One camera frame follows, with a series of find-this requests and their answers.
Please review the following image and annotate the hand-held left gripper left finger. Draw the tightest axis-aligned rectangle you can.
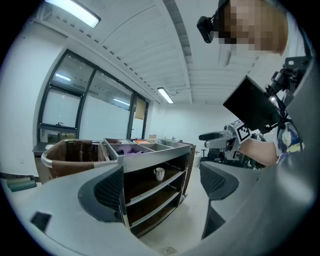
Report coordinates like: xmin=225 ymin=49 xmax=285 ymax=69
xmin=8 ymin=163 xmax=137 ymax=247

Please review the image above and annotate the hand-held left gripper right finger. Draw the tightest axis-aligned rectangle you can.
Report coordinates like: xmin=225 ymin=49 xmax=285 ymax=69
xmin=199 ymin=161 xmax=262 ymax=240

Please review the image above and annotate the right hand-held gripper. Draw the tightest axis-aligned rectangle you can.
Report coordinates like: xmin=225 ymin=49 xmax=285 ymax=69
xmin=198 ymin=119 xmax=252 ymax=161

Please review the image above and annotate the metal compartment cart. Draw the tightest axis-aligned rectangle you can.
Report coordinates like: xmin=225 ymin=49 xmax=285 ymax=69
xmin=41 ymin=137 xmax=197 ymax=238

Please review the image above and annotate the grey cloth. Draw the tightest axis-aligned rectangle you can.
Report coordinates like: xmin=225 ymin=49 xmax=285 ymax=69
xmin=117 ymin=146 xmax=146 ymax=156

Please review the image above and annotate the person's right forearm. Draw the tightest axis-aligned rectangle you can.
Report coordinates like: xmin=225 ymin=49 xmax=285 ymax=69
xmin=240 ymin=136 xmax=280 ymax=168

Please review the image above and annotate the green rolled mat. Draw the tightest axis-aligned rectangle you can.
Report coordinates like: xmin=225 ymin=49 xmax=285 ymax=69
xmin=6 ymin=176 xmax=37 ymax=193

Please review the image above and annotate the black tablet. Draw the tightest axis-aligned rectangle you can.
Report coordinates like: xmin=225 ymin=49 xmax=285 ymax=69
xmin=222 ymin=74 xmax=283 ymax=131

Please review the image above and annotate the dark washbasin cabinet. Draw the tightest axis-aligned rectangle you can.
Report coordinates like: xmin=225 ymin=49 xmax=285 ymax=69
xmin=32 ymin=143 xmax=55 ymax=154

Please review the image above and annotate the white mug dark rim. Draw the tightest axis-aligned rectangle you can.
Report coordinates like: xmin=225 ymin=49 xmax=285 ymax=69
xmin=153 ymin=167 xmax=166 ymax=182

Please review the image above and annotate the long ceiling light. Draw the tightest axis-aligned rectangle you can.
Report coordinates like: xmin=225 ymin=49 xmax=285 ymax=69
xmin=44 ymin=0 xmax=102 ymax=29
xmin=156 ymin=86 xmax=175 ymax=104

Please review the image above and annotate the brown cardboard sheet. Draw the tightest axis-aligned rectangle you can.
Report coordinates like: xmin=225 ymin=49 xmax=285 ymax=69
xmin=134 ymin=99 xmax=147 ymax=121

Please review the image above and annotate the person's white printed shirt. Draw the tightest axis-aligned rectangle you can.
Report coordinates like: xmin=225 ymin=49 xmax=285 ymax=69
xmin=274 ymin=119 xmax=305 ymax=164

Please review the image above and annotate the black framed window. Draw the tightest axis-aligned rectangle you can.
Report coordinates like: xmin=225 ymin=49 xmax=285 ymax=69
xmin=37 ymin=48 xmax=151 ymax=151

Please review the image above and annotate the person's head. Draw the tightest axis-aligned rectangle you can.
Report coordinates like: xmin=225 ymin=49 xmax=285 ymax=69
xmin=217 ymin=0 xmax=289 ymax=56

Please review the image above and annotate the black head camera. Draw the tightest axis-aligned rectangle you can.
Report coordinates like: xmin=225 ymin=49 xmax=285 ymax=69
xmin=196 ymin=0 xmax=231 ymax=44

